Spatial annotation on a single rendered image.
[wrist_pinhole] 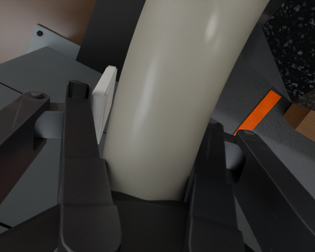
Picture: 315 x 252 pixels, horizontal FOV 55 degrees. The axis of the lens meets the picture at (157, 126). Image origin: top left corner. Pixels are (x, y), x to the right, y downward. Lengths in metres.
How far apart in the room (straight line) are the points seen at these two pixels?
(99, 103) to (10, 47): 1.03
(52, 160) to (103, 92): 0.40
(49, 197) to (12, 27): 0.77
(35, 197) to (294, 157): 0.97
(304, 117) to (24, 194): 0.83
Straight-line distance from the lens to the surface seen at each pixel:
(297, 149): 1.22
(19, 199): 0.47
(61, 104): 0.16
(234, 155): 0.16
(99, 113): 0.16
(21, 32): 1.15
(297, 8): 0.45
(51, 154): 0.57
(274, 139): 1.18
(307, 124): 1.05
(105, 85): 0.17
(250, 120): 1.12
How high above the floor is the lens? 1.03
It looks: 67 degrees down
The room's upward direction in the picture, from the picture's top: 173 degrees counter-clockwise
